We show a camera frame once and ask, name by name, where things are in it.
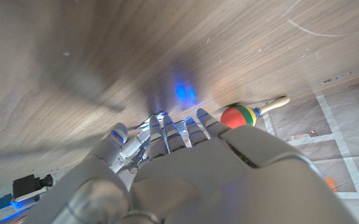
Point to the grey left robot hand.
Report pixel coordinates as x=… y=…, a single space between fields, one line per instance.
x=213 y=180

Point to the black device on floor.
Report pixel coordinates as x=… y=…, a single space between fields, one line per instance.
x=30 y=185

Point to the printed bookshelf backdrop cloth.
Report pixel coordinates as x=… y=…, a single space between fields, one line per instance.
x=338 y=140

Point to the colourful striped wooden maraca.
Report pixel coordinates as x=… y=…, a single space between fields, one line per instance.
x=238 y=116

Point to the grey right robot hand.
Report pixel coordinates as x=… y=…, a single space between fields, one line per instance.
x=132 y=152

